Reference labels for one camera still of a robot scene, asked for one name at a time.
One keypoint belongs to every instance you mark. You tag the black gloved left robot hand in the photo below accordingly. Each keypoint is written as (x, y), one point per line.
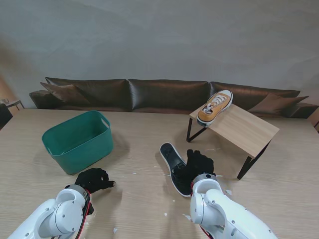
(93, 180)

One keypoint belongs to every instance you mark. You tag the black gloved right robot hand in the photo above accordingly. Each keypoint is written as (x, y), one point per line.
(199, 165)

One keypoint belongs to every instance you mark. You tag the yellow canvas sneaker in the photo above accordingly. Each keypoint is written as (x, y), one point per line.
(172, 156)
(211, 112)

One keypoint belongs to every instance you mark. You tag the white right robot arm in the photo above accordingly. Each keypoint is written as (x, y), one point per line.
(219, 211)

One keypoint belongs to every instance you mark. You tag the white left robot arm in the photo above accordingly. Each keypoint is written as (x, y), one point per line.
(49, 216)

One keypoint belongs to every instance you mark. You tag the green plastic basket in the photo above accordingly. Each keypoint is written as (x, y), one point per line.
(74, 142)

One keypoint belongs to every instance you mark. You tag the small wooden shelf black legs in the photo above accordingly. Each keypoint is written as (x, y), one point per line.
(239, 127)

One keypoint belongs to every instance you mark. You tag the dark brown leather sofa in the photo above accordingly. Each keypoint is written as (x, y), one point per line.
(167, 94)

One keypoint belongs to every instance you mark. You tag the brown leather cushion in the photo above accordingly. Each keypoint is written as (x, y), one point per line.
(64, 93)
(276, 104)

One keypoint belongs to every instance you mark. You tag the dark chair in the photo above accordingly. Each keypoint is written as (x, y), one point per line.
(4, 114)

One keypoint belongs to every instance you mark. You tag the wooden side table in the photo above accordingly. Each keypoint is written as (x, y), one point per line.
(13, 103)

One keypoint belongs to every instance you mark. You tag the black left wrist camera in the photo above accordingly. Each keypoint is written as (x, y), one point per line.
(91, 208)

